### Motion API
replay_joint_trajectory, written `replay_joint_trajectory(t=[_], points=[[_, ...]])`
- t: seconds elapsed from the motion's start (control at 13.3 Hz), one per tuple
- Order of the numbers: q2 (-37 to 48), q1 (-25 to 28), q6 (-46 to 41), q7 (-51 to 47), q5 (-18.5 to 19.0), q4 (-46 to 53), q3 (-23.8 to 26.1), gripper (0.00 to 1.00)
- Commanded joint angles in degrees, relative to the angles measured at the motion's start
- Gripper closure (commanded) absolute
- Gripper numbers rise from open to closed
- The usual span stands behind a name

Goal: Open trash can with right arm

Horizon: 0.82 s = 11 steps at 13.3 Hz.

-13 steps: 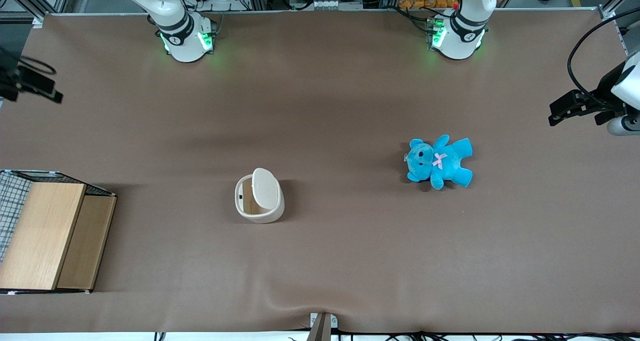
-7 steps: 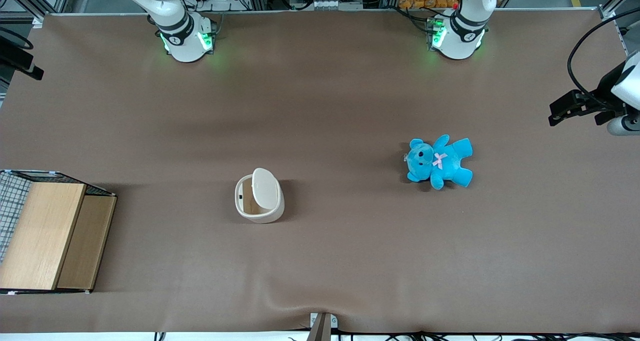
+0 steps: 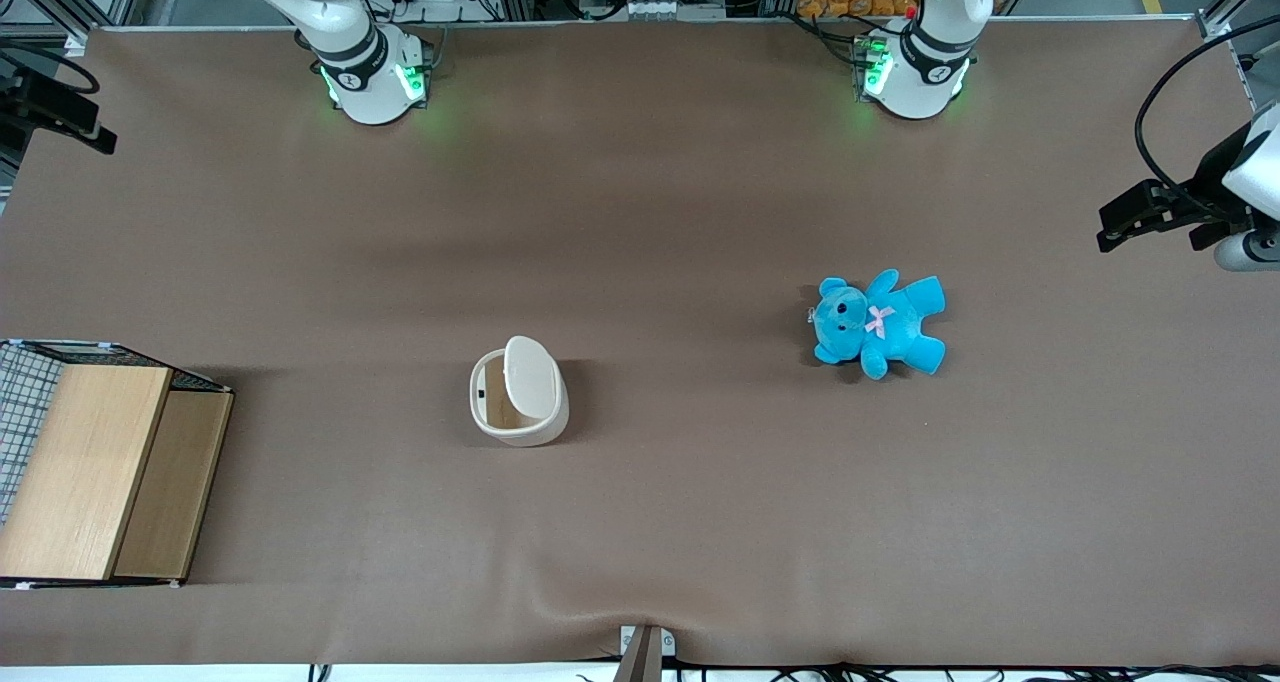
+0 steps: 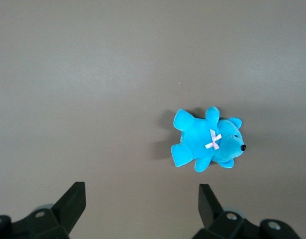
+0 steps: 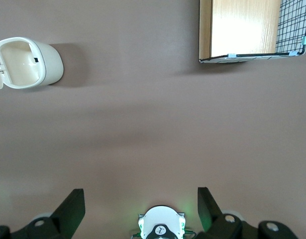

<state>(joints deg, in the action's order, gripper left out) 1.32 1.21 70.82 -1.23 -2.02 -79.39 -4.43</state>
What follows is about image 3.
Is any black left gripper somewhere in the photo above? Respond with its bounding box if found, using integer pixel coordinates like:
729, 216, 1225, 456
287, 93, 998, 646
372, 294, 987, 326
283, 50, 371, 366
1096, 177, 1253, 255

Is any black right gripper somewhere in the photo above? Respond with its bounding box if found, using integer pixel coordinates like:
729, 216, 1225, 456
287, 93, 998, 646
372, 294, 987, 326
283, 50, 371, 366
0, 62, 119, 156

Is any cream trash can lid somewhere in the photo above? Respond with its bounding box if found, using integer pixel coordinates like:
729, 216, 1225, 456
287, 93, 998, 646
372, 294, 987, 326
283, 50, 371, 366
503, 335, 560, 425

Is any cream plastic trash can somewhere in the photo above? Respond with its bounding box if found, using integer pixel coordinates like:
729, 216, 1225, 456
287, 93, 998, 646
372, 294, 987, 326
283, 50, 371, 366
469, 335, 571, 449

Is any blue teddy bear pink bow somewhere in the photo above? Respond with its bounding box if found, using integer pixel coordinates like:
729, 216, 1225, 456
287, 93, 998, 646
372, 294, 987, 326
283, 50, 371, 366
811, 269, 948, 381

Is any light wooden shelf board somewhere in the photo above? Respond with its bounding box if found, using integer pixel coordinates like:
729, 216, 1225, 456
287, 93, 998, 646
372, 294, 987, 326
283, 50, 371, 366
0, 365, 174, 582

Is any dark wooden shelf board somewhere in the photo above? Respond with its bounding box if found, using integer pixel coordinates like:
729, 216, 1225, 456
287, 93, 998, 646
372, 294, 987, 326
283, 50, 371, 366
112, 391, 235, 580

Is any brown table mat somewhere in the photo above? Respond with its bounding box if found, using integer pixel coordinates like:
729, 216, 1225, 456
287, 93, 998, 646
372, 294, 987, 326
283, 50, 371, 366
0, 20, 1280, 669

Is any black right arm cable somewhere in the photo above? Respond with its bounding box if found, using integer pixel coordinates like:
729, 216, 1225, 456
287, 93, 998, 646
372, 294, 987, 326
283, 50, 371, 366
0, 46, 102, 97

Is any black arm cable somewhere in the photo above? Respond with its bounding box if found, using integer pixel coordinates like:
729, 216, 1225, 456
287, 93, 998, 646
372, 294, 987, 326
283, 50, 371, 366
0, 46, 102, 97
1134, 14, 1280, 208

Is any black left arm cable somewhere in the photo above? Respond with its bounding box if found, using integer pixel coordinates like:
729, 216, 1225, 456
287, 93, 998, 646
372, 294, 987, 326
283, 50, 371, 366
1134, 14, 1280, 208

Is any aluminium frame profile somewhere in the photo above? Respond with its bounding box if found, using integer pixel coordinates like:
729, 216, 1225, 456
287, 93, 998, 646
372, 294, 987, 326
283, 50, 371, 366
0, 0, 153, 45
1193, 0, 1280, 41

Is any wooden shelf with wire basket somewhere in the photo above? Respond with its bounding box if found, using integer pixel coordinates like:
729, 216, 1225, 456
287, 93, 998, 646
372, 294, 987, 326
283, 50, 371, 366
0, 339, 237, 590

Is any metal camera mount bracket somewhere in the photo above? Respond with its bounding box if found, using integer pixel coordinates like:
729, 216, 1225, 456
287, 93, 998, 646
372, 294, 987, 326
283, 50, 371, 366
612, 624, 677, 682

